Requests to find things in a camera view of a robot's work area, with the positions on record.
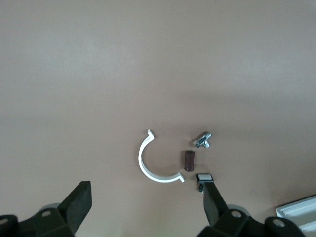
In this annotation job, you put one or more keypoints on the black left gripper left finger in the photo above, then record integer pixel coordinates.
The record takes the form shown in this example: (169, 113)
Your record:
(74, 207)

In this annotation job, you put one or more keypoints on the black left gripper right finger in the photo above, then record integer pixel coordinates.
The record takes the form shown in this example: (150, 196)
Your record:
(214, 207)

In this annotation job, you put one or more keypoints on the white plastic drawer cabinet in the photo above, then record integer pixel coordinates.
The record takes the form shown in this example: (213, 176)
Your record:
(298, 209)

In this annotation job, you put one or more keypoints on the small brown cylinder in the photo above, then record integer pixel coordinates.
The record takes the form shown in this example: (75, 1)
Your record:
(189, 160)

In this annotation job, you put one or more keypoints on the silver metal T-bolt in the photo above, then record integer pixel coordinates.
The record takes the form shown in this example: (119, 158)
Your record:
(201, 140)

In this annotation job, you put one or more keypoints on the brown table cover mat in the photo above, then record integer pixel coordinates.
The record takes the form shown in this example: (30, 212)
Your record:
(98, 74)

